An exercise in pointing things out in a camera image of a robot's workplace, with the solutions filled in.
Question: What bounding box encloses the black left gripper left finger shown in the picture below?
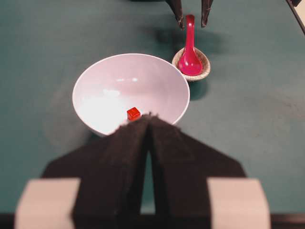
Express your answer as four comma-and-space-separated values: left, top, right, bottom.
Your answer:
13, 112, 151, 229

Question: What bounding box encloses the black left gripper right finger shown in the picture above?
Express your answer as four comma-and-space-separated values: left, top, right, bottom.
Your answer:
148, 112, 272, 229

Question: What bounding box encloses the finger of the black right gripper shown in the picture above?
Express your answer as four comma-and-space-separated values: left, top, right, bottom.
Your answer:
165, 0, 184, 30
201, 0, 213, 27

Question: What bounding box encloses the red soup spoon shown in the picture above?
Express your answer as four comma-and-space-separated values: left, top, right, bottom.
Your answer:
178, 14, 203, 76

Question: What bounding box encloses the crackle ceramic spoon rest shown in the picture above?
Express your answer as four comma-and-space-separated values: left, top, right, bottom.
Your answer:
172, 47, 211, 82

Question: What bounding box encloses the red cube block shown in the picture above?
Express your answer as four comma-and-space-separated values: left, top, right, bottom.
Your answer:
127, 107, 141, 121

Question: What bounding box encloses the white bowl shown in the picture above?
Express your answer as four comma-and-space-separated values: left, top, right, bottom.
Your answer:
72, 53, 190, 136

